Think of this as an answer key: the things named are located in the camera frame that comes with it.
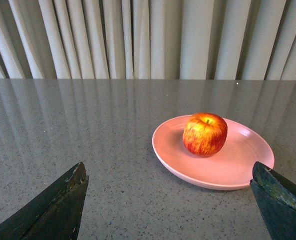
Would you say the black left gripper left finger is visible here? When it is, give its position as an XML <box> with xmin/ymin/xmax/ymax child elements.
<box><xmin>0</xmin><ymin>162</ymin><xmax>89</xmax><ymax>240</ymax></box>

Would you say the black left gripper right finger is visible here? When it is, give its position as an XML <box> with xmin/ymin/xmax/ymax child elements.
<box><xmin>250</xmin><ymin>161</ymin><xmax>296</xmax><ymax>240</ymax></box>

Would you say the pink plate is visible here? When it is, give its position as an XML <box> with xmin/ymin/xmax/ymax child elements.
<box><xmin>152</xmin><ymin>115</ymin><xmax>275</xmax><ymax>191</ymax></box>

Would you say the red yellow apple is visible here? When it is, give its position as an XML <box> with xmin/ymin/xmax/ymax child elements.
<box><xmin>182</xmin><ymin>112</ymin><xmax>228</xmax><ymax>157</ymax></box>

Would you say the white pleated curtain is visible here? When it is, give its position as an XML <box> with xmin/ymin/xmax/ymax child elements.
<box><xmin>0</xmin><ymin>0</ymin><xmax>296</xmax><ymax>80</ymax></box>

